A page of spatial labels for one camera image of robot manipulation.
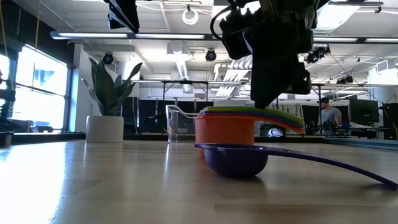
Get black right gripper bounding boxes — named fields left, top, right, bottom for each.
left=250, top=29, right=314, bottom=110

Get red measuring cup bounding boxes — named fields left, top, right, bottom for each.
left=195, top=113, right=305, bottom=132

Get orange measuring cup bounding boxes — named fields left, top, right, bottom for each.
left=195, top=114, right=305, bottom=158

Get purple measuring cup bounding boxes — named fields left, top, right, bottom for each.
left=194, top=142, right=398, bottom=190

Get clear plastic measuring cup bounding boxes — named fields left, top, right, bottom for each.
left=165, top=105, right=200, bottom=144

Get black ceiling track lights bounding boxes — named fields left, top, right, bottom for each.
left=304, top=45, right=331, bottom=65

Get black and white ball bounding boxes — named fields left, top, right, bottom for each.
left=267, top=128, right=285, bottom=138

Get person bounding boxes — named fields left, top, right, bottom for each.
left=319, top=97, right=343, bottom=126

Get long ceiling light strip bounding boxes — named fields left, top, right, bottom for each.
left=313, top=37, right=398, bottom=44
left=49, top=30, right=218, bottom=40

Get black computer monitor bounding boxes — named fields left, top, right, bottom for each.
left=349, top=98, right=380, bottom=124

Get blue table mat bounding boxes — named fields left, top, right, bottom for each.
left=323, top=136, right=398, bottom=152

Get green snake plant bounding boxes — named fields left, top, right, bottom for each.
left=80, top=57, right=144, bottom=117

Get white plant pot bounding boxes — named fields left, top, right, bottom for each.
left=85, top=115, right=124, bottom=144

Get large window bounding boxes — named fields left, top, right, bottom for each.
left=0, top=43, right=71, bottom=131

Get black equipment stand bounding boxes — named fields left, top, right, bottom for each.
left=0, top=88, right=24, bottom=133

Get small dark cup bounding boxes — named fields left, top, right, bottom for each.
left=0, top=130, right=14, bottom=149

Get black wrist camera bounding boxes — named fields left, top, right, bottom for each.
left=219, top=7, right=262, bottom=60

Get silver ventilation duct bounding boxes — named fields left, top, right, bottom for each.
left=312, top=2, right=361, bottom=34

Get black camera cable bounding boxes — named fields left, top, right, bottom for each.
left=210, top=5, right=233, bottom=41

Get black metal table frame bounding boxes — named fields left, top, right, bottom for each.
left=161, top=80, right=210, bottom=103

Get white ceiling duct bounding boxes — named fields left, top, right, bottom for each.
left=166, top=40, right=191, bottom=80

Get white coiled cable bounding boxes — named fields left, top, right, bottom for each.
left=182, top=8, right=200, bottom=26

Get yellow hanging strap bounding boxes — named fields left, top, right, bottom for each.
left=34, top=0, right=42, bottom=50
left=0, top=0, right=7, bottom=57

